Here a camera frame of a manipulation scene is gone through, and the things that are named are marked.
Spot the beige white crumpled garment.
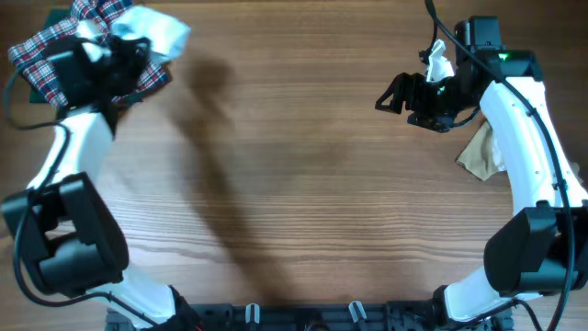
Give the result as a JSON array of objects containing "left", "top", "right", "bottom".
[{"left": 456, "top": 120, "right": 588, "bottom": 185}]

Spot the light blue striped cloth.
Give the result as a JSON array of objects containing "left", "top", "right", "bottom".
[{"left": 74, "top": 6, "right": 191, "bottom": 64}]

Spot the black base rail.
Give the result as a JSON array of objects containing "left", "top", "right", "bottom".
[{"left": 104, "top": 301, "right": 514, "bottom": 331}]

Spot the dark green folded cloth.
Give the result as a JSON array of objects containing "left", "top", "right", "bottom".
[{"left": 29, "top": 8, "right": 70, "bottom": 104}]

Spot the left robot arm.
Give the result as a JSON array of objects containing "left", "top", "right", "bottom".
[{"left": 1, "top": 36, "right": 204, "bottom": 330}]

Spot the plaid red blue cloth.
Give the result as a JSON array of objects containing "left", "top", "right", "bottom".
[{"left": 8, "top": 0, "right": 171, "bottom": 108}]

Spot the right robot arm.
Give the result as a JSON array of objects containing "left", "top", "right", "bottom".
[{"left": 375, "top": 49, "right": 587, "bottom": 327}]

